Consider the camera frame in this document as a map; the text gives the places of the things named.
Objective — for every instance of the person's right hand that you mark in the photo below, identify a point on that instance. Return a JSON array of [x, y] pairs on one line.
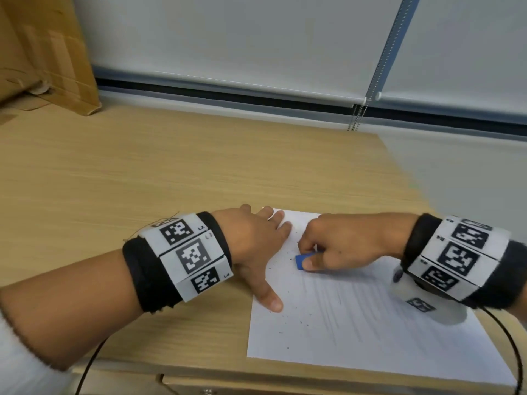
[[358, 240]]

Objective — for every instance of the person's left hand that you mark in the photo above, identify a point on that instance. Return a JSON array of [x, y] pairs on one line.
[[251, 238]]

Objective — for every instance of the blue eraser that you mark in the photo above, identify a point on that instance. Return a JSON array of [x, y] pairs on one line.
[[299, 261]]

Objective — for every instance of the white paper sheet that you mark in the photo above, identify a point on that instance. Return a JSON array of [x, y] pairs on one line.
[[350, 324]]

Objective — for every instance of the person's left forearm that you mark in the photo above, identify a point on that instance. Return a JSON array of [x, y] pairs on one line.
[[70, 300]]

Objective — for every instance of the person's right forearm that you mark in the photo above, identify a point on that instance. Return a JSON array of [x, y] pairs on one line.
[[519, 308]]

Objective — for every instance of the wooden desk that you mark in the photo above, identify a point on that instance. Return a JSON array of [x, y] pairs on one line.
[[164, 172]]

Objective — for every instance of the black left wristband with markers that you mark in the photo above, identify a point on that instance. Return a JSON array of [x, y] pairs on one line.
[[189, 255]]

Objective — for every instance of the black wristband with markers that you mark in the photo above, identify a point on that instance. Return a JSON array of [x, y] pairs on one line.
[[189, 255], [461, 259]]

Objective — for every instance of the black right wristband with markers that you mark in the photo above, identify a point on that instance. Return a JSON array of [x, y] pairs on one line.
[[461, 259]]

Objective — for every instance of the wooden drawer front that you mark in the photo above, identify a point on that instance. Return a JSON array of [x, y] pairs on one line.
[[329, 386]]

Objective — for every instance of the wide white roller blind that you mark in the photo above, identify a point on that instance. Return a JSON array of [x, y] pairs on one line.
[[239, 32]]

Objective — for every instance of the narrow white roller blind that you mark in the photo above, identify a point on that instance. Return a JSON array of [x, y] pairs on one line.
[[469, 49]]

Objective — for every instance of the brown cardboard box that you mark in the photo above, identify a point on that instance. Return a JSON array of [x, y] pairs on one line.
[[45, 49]]

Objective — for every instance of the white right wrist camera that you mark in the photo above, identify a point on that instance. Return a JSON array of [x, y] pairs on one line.
[[440, 310]]

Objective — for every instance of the dark window frame rail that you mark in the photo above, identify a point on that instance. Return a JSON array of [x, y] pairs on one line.
[[206, 94]]

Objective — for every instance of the blue window post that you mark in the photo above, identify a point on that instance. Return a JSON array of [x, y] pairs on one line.
[[393, 41]]

